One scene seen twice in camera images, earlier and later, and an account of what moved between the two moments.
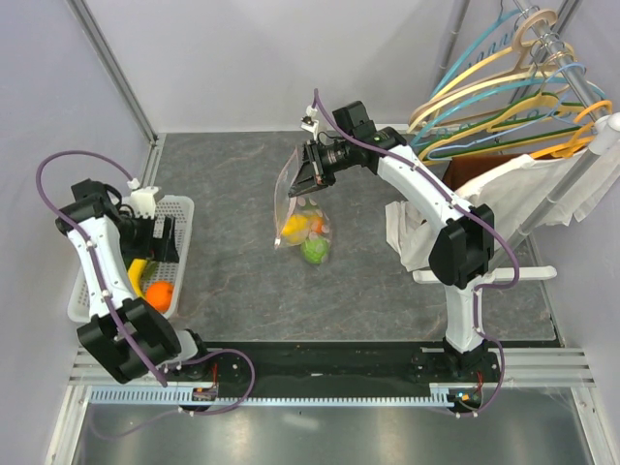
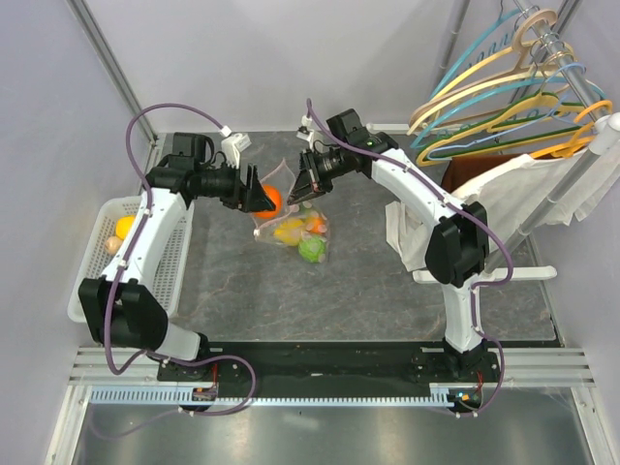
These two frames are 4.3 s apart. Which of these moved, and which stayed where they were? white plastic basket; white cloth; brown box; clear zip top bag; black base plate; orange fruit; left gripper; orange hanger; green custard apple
Moved: orange fruit; clear zip top bag; left gripper
Stayed: white cloth; green custard apple; white plastic basket; orange hanger; black base plate; brown box
